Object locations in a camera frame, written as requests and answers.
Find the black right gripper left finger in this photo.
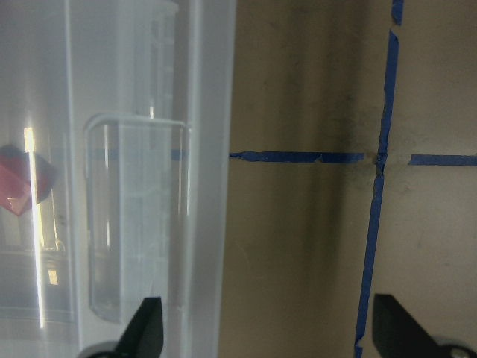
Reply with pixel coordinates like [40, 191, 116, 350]
[116, 297, 164, 358]

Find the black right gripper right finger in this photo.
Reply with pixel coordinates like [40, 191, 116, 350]
[372, 294, 451, 358]

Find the clear plastic box lid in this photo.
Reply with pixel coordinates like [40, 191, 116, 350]
[1, 1, 236, 357]

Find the red block under lid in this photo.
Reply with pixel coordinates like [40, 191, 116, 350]
[1, 145, 56, 216]

